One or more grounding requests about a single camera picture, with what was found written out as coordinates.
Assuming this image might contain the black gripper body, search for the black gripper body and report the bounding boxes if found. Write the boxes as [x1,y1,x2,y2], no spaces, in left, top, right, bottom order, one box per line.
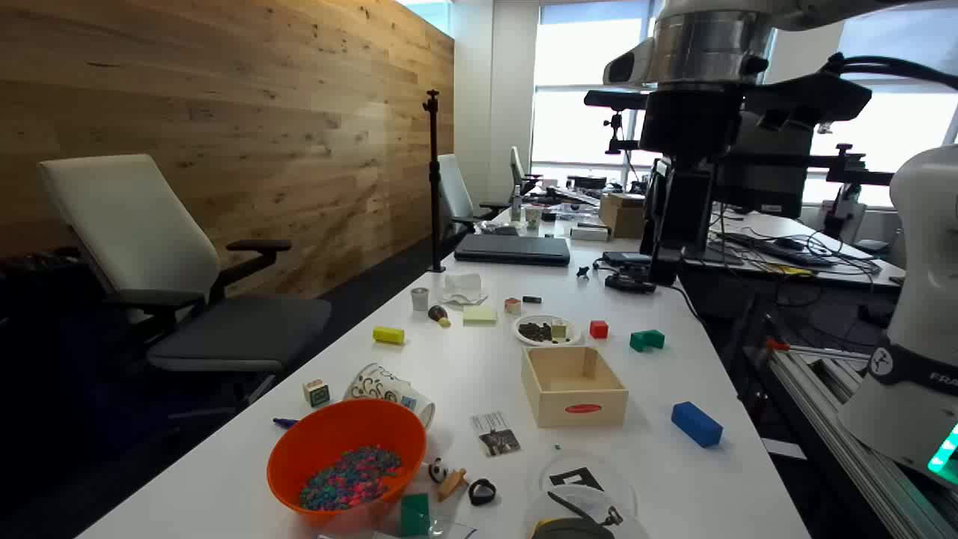
[638,85,748,166]

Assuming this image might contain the small wooden toy piece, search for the small wooden toy piece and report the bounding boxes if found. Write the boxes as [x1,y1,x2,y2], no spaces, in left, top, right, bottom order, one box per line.
[435,465,469,503]

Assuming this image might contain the brown cardboard box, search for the brown cardboard box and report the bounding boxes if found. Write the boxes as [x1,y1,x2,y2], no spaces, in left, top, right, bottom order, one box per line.
[595,190,650,244]

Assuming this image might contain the dark flat box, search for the dark flat box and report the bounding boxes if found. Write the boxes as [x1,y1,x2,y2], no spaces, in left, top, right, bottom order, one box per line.
[598,248,655,269]

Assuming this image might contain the black round gadget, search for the black round gadget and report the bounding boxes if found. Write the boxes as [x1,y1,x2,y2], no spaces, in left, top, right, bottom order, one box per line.
[601,266,659,298]

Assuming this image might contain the black computer monitor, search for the black computer monitor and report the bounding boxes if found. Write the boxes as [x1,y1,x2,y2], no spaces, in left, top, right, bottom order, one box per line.
[743,121,823,223]

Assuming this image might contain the black keyboard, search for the black keyboard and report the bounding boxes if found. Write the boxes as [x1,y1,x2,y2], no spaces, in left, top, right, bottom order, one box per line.
[739,235,845,269]

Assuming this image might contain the green arch block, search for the green arch block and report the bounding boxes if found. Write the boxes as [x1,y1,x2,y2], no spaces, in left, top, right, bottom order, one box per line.
[629,326,668,355]

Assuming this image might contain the white round plate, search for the white round plate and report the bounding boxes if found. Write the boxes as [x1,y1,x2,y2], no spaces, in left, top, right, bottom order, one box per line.
[513,313,580,352]

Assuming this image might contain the dark closed laptop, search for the dark closed laptop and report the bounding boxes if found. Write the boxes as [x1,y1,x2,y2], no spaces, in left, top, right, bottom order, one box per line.
[451,232,574,269]

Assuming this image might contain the cluttered white side desk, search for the cluttered white side desk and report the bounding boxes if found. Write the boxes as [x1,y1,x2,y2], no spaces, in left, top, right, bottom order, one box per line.
[713,205,908,293]

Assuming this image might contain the dark beans on plate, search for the dark beans on plate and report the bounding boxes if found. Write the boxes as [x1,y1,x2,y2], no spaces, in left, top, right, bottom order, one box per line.
[517,319,570,346]

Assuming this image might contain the white desk chair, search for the white desk chair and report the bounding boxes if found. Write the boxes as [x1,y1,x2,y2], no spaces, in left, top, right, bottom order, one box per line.
[436,154,513,241]

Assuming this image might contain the open wooden box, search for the open wooden box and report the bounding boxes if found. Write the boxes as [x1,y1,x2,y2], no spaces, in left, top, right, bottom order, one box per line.
[517,346,632,432]

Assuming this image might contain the blue rectangular block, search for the blue rectangular block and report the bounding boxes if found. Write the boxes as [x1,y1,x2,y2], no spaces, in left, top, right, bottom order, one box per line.
[668,398,724,449]

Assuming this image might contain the tall black tripod pole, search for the tall black tripod pole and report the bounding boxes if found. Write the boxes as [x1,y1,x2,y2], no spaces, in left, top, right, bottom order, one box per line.
[420,88,450,277]

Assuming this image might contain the clear plastic cup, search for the clear plastic cup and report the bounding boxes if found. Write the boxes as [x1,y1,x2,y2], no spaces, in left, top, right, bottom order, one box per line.
[525,449,641,539]

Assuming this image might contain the small photo card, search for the small photo card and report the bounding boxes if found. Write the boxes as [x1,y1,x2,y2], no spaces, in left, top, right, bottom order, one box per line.
[469,410,525,459]

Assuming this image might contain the black and white tag card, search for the black and white tag card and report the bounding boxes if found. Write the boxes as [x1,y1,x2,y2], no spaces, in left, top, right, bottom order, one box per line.
[547,465,607,494]

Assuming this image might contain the patterned white mug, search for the patterned white mug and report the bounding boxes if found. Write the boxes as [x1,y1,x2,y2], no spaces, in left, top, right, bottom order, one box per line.
[342,359,439,432]

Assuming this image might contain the black heart shaped object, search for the black heart shaped object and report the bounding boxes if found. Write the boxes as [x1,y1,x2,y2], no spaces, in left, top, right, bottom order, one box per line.
[468,476,499,510]

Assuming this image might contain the small green block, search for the small green block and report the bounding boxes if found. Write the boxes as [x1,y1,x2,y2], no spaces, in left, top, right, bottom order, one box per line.
[397,492,435,539]

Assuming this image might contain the colourful beads pile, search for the colourful beads pile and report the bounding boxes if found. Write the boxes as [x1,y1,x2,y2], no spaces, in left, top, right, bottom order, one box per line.
[296,447,403,513]

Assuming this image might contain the orange plastic bowl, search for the orange plastic bowl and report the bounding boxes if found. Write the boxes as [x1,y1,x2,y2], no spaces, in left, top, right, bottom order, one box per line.
[264,398,432,537]

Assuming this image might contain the white grey office chair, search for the white grey office chair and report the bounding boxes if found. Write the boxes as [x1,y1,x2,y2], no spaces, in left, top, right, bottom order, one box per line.
[37,149,335,405]

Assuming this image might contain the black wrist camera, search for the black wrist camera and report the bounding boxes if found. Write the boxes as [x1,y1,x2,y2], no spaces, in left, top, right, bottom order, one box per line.
[743,70,873,129]

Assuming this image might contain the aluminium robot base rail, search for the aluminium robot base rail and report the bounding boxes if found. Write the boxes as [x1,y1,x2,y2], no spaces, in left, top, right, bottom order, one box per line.
[763,343,958,539]

